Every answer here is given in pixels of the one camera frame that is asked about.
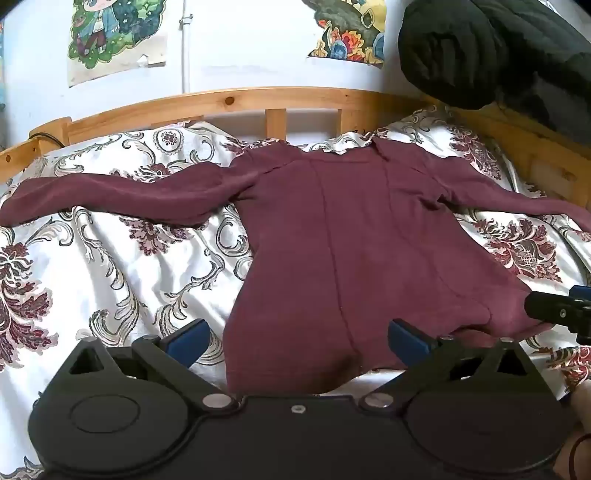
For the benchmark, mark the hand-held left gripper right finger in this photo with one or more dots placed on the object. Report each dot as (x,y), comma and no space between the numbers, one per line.
(408,342)

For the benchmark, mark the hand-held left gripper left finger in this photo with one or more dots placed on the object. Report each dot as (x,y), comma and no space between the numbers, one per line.
(191,340)

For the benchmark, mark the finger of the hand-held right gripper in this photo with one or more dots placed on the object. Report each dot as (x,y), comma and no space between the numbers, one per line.
(554,311)

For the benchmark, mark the maroon sweater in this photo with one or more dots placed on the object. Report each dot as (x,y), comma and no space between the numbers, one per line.
(346,240)

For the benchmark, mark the person's right forearm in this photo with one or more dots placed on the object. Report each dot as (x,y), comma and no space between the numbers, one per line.
(582,457)

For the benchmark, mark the floral satin bed sheet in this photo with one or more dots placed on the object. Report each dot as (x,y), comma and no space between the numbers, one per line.
(115,277)

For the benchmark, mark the black padded jacket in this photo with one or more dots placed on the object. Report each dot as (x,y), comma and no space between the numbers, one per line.
(485,46)

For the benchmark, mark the wooden bed frame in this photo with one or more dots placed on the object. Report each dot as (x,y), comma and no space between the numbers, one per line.
(231,99)

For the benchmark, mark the white wall pipe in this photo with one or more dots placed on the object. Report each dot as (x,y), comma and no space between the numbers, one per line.
(186,55)

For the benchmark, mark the green cartoon character wall poster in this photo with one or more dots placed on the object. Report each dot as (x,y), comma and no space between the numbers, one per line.
(111,37)

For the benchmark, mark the colourful landscape wall poster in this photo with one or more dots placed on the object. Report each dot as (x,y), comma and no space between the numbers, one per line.
(351,32)

